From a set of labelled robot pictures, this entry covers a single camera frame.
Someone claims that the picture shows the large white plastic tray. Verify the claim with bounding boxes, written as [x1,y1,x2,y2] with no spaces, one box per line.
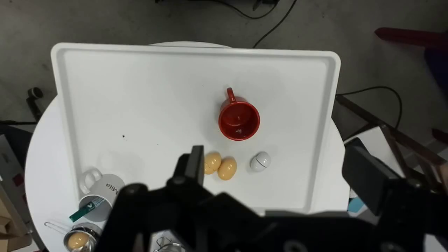
[49,40,342,215]

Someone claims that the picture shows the brown egg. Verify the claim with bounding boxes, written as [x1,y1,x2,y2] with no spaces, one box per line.
[217,156,238,180]
[203,151,223,174]

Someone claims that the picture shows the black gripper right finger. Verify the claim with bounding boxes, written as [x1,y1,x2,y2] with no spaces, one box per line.
[342,135,448,225]

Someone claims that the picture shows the white egg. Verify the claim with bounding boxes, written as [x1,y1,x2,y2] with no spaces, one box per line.
[248,149,273,173]

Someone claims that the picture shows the flat cardboard pieces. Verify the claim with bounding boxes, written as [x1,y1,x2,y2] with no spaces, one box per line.
[0,176,34,252]

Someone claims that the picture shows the white ceramic mug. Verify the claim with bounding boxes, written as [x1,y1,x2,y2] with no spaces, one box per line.
[77,167,126,222]

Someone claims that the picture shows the dark blue bin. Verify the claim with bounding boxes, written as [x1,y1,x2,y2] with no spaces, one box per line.
[423,46,448,95]

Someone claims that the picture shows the black floor cable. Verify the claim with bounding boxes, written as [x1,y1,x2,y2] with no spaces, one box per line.
[156,0,300,48]
[336,83,405,131]

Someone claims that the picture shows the small black floor stand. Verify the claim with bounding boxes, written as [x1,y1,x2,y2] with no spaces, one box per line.
[27,85,47,120]

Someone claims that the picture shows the teal plastic spoon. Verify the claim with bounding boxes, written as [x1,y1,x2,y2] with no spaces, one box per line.
[69,200,97,222]

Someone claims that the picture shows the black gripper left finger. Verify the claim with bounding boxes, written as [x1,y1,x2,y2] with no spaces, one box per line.
[167,144,222,207]

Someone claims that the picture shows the red enamel cup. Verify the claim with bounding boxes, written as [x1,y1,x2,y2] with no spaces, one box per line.
[217,86,264,141]

